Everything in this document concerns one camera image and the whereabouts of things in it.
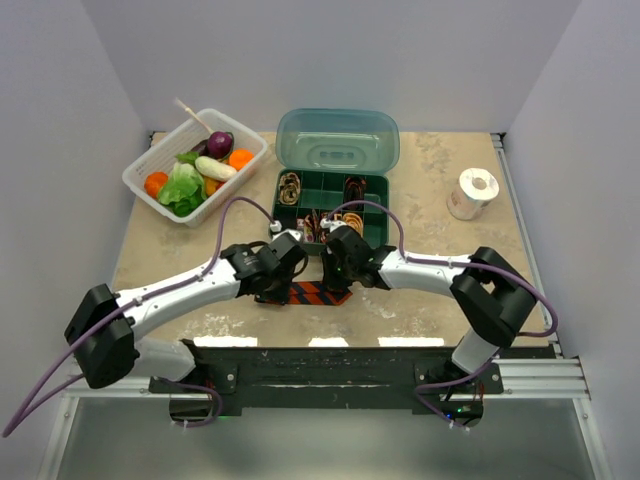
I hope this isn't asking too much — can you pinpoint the orange navy striped tie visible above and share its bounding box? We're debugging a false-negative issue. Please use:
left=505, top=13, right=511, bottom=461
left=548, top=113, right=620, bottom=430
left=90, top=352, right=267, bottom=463
left=288, top=281, right=352, bottom=306

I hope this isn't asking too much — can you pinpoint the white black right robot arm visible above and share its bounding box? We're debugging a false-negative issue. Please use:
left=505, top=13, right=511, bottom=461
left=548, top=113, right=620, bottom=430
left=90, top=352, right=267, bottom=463
left=321, top=225, right=537, bottom=393

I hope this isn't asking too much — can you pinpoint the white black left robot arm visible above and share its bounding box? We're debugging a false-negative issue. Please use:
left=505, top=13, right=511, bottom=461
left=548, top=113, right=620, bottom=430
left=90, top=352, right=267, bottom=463
left=64, top=230, right=307, bottom=392

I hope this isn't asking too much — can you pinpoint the white paper roll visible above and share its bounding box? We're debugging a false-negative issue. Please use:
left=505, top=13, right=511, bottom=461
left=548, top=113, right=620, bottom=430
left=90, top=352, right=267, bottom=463
left=446, top=168, right=500, bottom=221

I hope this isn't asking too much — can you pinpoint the rolled gold tie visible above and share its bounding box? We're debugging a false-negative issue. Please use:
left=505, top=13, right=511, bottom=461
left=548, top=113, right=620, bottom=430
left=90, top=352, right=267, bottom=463
left=342, top=212, right=364, bottom=236

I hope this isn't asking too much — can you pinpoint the rolled colourful squares tie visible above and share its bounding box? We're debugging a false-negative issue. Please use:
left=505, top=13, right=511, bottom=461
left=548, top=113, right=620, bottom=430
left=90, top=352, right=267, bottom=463
left=297, top=218, right=315, bottom=243

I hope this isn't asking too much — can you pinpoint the rolled dark multicolour tie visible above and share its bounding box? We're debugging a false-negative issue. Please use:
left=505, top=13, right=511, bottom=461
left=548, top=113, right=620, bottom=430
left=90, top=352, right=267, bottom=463
left=304, top=209, right=322, bottom=237

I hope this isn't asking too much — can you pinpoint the rolled black orange tie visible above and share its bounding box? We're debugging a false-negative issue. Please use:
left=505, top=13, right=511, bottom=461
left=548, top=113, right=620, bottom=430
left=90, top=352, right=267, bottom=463
left=343, top=176, right=367, bottom=211

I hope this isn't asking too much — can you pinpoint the green compartment organizer box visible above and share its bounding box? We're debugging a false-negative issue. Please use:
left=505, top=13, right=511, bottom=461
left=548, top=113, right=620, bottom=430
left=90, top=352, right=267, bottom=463
left=272, top=169, right=389, bottom=256

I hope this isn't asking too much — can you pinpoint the rolled brown paisley tie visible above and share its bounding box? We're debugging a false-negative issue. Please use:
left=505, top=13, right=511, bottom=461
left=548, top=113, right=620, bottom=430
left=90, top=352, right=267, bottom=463
left=278, top=172, right=301, bottom=206

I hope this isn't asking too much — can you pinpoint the yellow pepper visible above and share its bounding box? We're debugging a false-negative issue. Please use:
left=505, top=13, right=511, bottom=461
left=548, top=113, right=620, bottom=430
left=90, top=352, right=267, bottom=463
left=204, top=177, right=224, bottom=197

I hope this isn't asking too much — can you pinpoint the translucent teal box lid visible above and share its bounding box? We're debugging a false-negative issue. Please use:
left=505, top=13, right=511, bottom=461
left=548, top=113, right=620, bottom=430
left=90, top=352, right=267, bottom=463
left=275, top=108, right=400, bottom=175

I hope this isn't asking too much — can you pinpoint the green lettuce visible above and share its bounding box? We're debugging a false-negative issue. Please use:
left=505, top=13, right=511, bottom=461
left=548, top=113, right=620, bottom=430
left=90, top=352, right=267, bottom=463
left=156, top=152, right=207, bottom=218

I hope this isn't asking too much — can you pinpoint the white radish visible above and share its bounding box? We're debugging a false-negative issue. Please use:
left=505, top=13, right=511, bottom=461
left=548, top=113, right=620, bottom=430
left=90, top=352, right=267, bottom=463
left=194, top=156, right=237, bottom=182

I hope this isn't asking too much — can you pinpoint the orange fruit right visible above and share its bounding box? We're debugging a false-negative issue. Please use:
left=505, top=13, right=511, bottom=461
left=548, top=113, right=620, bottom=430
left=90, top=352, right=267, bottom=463
left=228, top=149, right=254, bottom=171

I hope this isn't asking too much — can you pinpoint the white plastic basket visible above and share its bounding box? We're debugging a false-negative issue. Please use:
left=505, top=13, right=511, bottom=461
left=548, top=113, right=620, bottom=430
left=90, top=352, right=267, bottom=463
left=122, top=108, right=267, bottom=228

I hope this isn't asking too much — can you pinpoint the purple onion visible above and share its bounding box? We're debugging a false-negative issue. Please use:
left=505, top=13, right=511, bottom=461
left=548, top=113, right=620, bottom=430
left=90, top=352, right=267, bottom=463
left=207, top=131, right=234, bottom=159

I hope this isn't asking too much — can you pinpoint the dark eggplant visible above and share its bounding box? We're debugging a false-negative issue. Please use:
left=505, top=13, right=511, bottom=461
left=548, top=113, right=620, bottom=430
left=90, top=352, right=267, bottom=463
left=190, top=140, right=208, bottom=156

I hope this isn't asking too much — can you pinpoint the orange carrot slice left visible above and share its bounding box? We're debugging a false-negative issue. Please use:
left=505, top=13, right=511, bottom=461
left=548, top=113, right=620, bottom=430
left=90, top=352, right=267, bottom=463
left=144, top=171, right=169, bottom=199

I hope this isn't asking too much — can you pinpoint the white stick in basket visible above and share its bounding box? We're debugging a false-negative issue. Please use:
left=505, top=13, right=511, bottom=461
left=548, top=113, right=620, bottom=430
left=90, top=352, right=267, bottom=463
left=174, top=97, right=214, bottom=135

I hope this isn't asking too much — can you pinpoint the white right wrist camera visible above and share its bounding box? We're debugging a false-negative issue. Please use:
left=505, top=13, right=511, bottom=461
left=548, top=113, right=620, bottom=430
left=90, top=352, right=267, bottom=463
left=320, top=215, right=346, bottom=234

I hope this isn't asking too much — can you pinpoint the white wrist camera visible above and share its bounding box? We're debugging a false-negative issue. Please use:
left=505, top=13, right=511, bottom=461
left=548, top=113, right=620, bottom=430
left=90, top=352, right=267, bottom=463
left=269, top=221, right=303, bottom=243
left=320, top=215, right=346, bottom=234

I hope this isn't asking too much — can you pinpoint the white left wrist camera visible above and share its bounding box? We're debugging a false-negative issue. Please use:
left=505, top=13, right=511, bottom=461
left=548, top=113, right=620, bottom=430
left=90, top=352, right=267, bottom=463
left=269, top=221, right=303, bottom=243

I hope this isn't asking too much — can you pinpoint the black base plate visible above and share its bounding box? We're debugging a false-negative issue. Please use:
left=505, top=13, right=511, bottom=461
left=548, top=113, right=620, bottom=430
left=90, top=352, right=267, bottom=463
left=149, top=344, right=504, bottom=426

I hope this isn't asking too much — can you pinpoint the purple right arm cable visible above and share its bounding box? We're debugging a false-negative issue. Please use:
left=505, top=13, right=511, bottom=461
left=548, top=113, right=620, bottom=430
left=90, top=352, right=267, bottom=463
left=324, top=199, right=559, bottom=432

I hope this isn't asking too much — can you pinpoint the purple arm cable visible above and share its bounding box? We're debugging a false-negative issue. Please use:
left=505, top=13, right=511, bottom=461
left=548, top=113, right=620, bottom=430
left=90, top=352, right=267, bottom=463
left=324, top=199, right=559, bottom=432
left=2, top=195, right=281, bottom=439

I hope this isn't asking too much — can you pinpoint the aluminium frame rail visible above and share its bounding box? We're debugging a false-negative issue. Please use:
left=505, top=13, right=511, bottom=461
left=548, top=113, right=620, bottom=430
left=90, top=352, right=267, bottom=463
left=66, top=127, right=612, bottom=479

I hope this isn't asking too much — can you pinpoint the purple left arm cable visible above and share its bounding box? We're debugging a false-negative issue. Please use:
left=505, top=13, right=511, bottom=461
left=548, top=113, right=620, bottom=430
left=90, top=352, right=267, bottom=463
left=2, top=195, right=281, bottom=439

